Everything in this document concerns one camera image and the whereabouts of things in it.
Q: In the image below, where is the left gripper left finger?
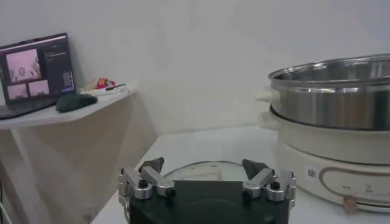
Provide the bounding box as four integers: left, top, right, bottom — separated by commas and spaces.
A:
118, 156, 177, 200

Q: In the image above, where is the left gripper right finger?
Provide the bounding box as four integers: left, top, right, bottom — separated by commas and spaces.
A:
242, 158, 297, 202

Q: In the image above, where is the round glass pot lid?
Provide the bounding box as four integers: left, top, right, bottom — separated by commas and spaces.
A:
163, 160, 247, 182

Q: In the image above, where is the perforated steel steamer basket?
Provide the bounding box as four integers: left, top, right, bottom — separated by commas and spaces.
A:
254, 54, 390, 131

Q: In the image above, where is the cream electric pot base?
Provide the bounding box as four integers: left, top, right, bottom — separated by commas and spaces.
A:
258, 106, 390, 214

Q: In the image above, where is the black and white device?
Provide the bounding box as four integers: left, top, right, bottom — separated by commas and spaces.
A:
91, 83, 128, 96

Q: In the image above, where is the red snack packet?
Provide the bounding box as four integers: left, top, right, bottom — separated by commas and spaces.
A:
96, 77, 116, 89

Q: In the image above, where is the black computer mouse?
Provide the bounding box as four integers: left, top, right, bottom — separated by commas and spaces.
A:
55, 93, 98, 113

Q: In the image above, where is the white laptop side table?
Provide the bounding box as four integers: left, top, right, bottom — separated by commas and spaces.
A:
0, 87, 138, 131

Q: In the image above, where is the black laptop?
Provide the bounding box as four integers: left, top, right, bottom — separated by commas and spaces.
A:
0, 32, 76, 120

